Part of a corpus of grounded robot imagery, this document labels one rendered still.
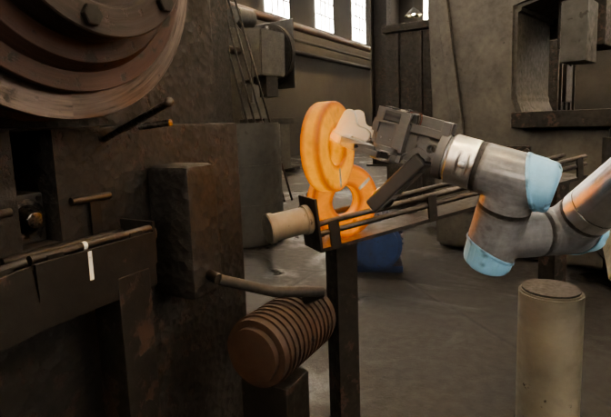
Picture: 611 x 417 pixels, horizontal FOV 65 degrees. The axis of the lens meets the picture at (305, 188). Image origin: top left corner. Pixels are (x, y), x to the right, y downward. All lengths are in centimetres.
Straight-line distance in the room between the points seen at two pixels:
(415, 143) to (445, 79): 252
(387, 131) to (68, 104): 45
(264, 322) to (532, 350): 54
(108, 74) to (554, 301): 87
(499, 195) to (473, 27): 255
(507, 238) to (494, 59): 245
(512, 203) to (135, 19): 56
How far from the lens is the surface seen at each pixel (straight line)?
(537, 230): 79
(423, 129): 75
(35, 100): 68
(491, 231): 75
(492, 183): 72
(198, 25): 113
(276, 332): 85
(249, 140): 335
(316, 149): 75
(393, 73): 481
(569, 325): 108
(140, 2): 69
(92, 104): 72
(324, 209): 96
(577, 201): 79
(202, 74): 112
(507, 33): 313
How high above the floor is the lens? 86
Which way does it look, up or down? 8 degrees down
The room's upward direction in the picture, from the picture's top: 2 degrees counter-clockwise
